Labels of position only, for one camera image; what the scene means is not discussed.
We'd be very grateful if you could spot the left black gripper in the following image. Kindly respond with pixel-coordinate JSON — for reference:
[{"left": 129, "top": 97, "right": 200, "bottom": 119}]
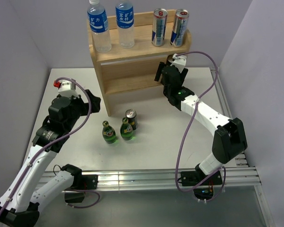
[{"left": 64, "top": 89, "right": 100, "bottom": 131}]

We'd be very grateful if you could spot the black gold can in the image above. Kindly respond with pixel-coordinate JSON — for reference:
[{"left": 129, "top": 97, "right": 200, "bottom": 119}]
[
  {"left": 125, "top": 109, "right": 138, "bottom": 130},
  {"left": 166, "top": 54, "right": 177, "bottom": 66}
]

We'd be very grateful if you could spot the green glass bottle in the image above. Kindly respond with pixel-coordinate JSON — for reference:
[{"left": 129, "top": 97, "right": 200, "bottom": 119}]
[
  {"left": 102, "top": 121, "right": 116, "bottom": 144},
  {"left": 120, "top": 117, "right": 133, "bottom": 140}
]

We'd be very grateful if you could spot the silver blue can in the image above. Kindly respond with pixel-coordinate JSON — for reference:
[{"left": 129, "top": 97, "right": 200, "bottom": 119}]
[
  {"left": 170, "top": 9, "right": 189, "bottom": 47},
  {"left": 151, "top": 8, "right": 168, "bottom": 47}
]

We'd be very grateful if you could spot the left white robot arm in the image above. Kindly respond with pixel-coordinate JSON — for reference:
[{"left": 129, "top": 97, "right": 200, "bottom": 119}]
[{"left": 0, "top": 89, "right": 101, "bottom": 227}]

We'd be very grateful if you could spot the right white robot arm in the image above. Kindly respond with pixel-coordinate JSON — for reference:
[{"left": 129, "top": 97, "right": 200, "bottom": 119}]
[{"left": 154, "top": 62, "right": 248, "bottom": 184}]

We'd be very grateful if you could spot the wooden two-tier shelf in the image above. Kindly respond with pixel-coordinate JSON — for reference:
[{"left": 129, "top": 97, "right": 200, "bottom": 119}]
[{"left": 87, "top": 9, "right": 192, "bottom": 115}]

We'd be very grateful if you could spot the right water bottle blue label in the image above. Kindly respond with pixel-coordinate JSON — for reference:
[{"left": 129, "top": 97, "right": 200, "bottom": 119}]
[{"left": 115, "top": 0, "right": 134, "bottom": 49}]

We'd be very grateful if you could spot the water bottle blue label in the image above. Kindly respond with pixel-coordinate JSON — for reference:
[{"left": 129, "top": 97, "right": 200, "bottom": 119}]
[
  {"left": 115, "top": 0, "right": 134, "bottom": 49},
  {"left": 87, "top": 0, "right": 112, "bottom": 53}
]

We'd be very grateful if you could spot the left water bottle blue label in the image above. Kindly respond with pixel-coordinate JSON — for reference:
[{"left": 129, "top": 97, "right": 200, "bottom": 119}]
[{"left": 87, "top": 0, "right": 112, "bottom": 53}]

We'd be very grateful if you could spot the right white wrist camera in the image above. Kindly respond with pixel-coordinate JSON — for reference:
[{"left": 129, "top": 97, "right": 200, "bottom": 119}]
[{"left": 171, "top": 53, "right": 187, "bottom": 73}]

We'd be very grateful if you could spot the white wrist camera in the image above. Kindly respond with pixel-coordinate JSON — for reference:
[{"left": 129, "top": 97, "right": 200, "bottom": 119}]
[
  {"left": 171, "top": 53, "right": 187, "bottom": 73},
  {"left": 53, "top": 80, "right": 79, "bottom": 98}
]

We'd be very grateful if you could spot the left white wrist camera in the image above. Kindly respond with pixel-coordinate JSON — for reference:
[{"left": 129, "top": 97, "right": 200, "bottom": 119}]
[{"left": 53, "top": 80, "right": 79, "bottom": 98}]

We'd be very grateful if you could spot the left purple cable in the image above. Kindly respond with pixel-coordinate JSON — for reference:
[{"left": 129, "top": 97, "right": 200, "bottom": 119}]
[{"left": 0, "top": 77, "right": 93, "bottom": 225}]

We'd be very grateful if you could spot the right side aluminium rail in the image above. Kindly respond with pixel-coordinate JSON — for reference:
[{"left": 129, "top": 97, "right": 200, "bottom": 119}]
[{"left": 215, "top": 76, "right": 232, "bottom": 118}]

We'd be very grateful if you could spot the aluminium mounting rail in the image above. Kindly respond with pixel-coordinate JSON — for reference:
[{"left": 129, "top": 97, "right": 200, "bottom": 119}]
[{"left": 16, "top": 165, "right": 261, "bottom": 192}]

